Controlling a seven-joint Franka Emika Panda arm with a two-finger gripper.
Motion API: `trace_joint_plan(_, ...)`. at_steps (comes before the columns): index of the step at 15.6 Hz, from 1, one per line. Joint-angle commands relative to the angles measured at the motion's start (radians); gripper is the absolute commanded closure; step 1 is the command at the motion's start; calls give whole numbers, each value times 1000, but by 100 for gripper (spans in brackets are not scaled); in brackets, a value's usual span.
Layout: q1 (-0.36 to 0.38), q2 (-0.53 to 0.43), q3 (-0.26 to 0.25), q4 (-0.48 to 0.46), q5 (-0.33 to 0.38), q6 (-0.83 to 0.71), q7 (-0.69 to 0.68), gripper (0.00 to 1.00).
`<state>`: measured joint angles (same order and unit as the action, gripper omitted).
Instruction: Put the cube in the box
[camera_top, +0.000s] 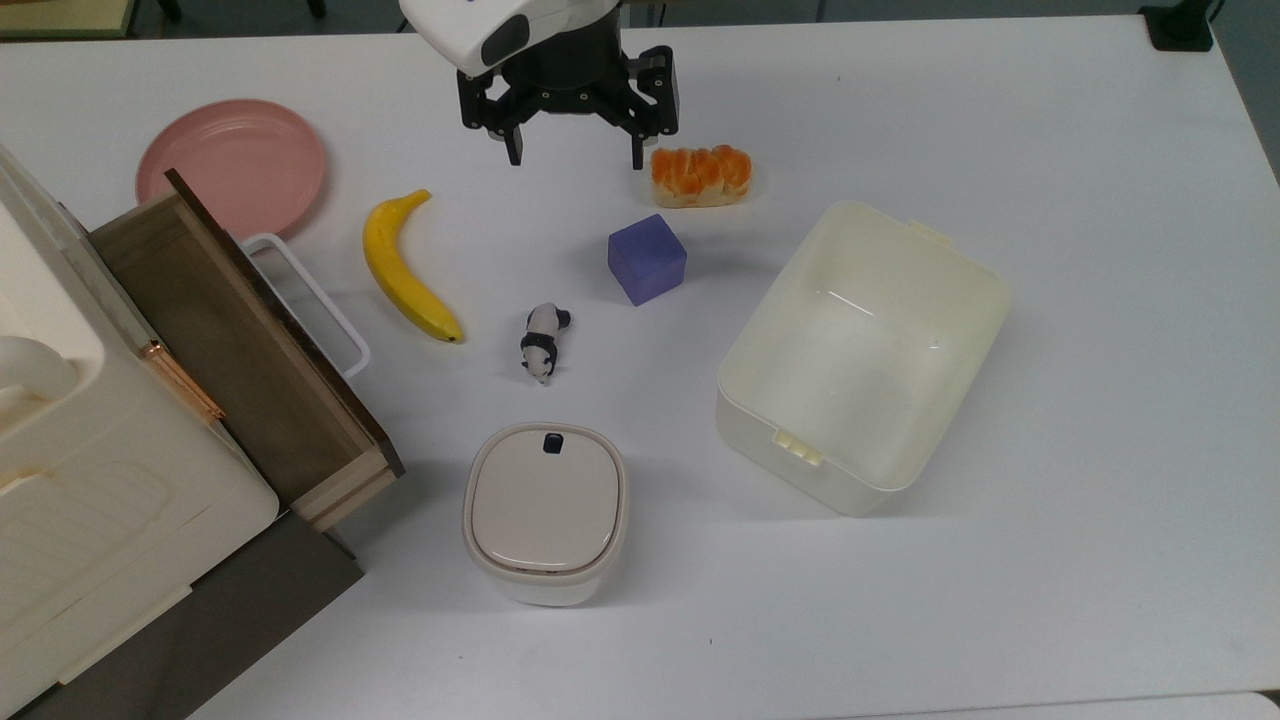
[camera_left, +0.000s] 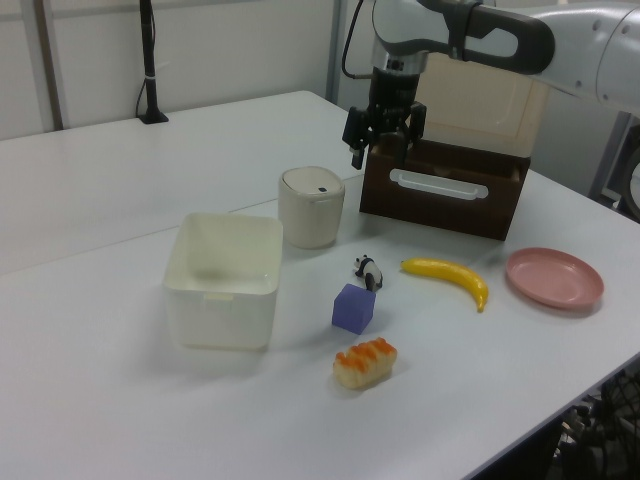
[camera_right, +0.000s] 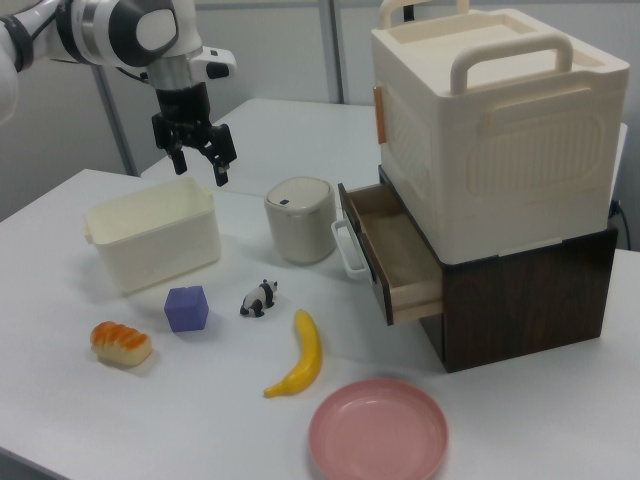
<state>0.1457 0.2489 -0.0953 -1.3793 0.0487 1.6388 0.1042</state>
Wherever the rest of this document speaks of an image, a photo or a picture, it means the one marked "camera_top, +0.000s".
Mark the orange glazed toy bread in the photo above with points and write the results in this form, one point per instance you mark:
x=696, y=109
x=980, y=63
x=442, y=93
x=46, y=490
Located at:
x=700, y=177

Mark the pink plate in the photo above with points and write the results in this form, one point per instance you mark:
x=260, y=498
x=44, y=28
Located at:
x=235, y=165

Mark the black table clamp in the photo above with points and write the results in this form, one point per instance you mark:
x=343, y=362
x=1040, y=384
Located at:
x=1180, y=28

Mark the beige lidded trash can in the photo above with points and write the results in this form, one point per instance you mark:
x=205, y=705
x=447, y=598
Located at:
x=545, y=505

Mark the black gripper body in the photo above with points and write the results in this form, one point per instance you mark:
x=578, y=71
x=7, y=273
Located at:
x=570, y=100

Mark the panda toy figure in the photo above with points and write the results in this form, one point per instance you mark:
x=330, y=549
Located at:
x=542, y=345

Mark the cream open plastic box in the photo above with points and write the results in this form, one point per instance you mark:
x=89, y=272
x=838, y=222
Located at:
x=860, y=360

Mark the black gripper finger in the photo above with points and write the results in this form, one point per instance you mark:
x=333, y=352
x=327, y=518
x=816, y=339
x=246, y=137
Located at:
x=637, y=150
x=513, y=148

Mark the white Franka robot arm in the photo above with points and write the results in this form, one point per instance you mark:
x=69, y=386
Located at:
x=455, y=25

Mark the open wooden drawer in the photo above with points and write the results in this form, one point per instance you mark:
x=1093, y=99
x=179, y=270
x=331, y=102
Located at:
x=240, y=360

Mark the yellow banana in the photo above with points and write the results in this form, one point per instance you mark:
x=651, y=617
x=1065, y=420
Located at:
x=400, y=275

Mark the dark wooden drawer cabinet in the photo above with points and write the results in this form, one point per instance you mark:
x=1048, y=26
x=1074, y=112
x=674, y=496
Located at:
x=230, y=620

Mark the purple cube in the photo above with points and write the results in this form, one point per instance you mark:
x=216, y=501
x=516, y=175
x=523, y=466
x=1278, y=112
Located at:
x=647, y=260

